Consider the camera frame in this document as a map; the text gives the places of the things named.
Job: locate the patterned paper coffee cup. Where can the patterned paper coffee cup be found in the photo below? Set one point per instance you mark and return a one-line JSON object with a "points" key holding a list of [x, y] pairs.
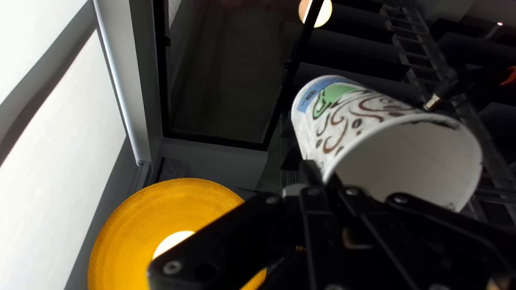
{"points": [[372, 140]]}

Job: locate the yellow round disc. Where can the yellow round disc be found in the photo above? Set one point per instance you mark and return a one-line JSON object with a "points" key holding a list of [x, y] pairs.
{"points": [[146, 222]]}

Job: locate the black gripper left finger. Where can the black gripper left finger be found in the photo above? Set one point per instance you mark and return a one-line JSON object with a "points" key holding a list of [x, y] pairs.
{"points": [[296, 239]]}

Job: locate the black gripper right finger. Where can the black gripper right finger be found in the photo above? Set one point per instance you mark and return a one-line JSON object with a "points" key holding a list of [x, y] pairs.
{"points": [[425, 247]]}

